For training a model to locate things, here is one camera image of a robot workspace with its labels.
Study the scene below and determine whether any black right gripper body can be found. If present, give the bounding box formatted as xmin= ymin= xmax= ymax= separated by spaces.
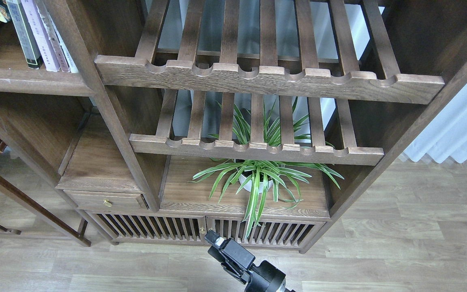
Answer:
xmin=208 ymin=238 xmax=294 ymax=292

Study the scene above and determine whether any pale lilac white book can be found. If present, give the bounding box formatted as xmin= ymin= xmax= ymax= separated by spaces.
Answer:
xmin=22 ymin=0 xmax=60 ymax=72

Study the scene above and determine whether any green spider plant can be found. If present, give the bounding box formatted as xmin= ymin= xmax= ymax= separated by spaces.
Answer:
xmin=191 ymin=97 xmax=345 ymax=239

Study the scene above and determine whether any white curtain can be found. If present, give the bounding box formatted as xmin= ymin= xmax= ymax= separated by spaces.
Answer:
xmin=404 ymin=84 xmax=467 ymax=163

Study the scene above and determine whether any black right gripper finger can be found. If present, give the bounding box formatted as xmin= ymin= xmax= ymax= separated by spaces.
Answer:
xmin=205 ymin=230 xmax=227 ymax=251

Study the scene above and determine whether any white plant pot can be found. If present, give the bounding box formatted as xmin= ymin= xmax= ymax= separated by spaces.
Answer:
xmin=238 ymin=174 xmax=274 ymax=193

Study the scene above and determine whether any dark wooden side furniture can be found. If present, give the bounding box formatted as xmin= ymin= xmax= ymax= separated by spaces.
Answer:
xmin=0 ymin=139 xmax=92 ymax=247

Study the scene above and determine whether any green blue illustrated book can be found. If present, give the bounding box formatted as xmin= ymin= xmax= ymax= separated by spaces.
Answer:
xmin=0 ymin=0 xmax=12 ymax=23

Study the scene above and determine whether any yellow grey thick book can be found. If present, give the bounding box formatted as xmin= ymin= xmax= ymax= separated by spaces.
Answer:
xmin=7 ymin=0 xmax=43 ymax=69

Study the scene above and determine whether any dark wooden bookshelf unit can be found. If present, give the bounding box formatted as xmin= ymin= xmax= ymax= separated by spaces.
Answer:
xmin=0 ymin=0 xmax=467 ymax=253

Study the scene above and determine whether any brass drawer knob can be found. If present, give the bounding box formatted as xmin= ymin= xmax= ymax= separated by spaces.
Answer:
xmin=103 ymin=198 xmax=113 ymax=207

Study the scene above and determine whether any white standing book on shelf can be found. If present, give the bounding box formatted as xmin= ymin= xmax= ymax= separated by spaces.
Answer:
xmin=35 ymin=0 xmax=78 ymax=73

